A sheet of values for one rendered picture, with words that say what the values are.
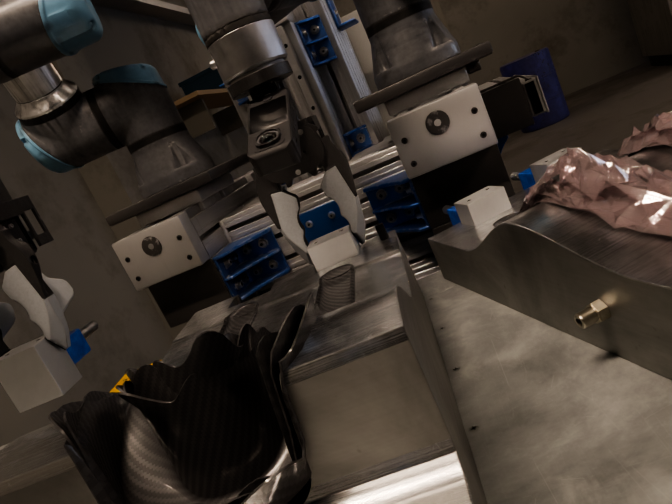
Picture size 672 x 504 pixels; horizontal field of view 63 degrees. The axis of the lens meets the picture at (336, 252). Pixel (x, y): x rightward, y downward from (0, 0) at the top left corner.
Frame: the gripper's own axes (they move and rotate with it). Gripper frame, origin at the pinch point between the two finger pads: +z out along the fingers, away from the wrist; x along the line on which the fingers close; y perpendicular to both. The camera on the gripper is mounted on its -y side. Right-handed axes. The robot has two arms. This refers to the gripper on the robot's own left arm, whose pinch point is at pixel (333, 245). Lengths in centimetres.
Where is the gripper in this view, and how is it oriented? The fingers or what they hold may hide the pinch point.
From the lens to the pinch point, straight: 61.3
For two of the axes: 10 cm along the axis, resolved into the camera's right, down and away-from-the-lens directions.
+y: 0.5, -2.6, 9.6
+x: -9.1, 3.8, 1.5
